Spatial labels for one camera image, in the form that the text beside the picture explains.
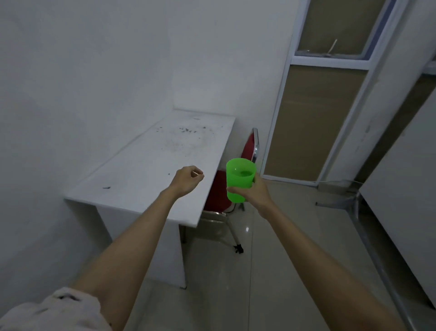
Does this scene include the person's left forearm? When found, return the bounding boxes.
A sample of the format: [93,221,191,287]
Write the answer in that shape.
[70,187,184,331]

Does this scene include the person's right hand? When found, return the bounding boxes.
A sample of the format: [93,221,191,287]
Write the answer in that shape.
[226,172,277,219]

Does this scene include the white window frame brown panels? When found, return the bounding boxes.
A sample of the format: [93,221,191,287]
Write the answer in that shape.
[260,0,409,187]

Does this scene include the beige shirt sleeve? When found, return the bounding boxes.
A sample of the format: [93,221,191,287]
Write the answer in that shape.
[0,287,113,331]

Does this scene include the red chair with metal frame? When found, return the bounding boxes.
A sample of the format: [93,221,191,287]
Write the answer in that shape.
[180,128,260,255]

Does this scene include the person's right forearm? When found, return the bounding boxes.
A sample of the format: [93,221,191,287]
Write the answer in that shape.
[259,203,407,331]

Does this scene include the person's left hand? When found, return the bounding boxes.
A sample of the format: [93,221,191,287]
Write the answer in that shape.
[169,166,205,198]

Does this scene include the white table with metal legs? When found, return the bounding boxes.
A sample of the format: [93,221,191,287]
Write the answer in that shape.
[315,98,436,331]

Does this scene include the green plastic cup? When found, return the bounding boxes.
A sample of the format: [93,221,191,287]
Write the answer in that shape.
[226,158,257,204]

